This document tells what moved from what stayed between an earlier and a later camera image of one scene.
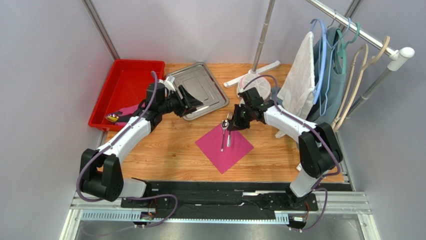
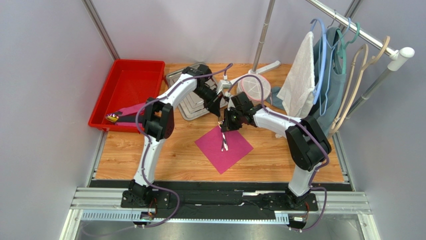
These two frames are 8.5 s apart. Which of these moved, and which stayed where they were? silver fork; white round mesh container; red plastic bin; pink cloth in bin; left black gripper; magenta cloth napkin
Moved: left black gripper; silver fork
Stayed: red plastic bin; white round mesh container; pink cloth in bin; magenta cloth napkin
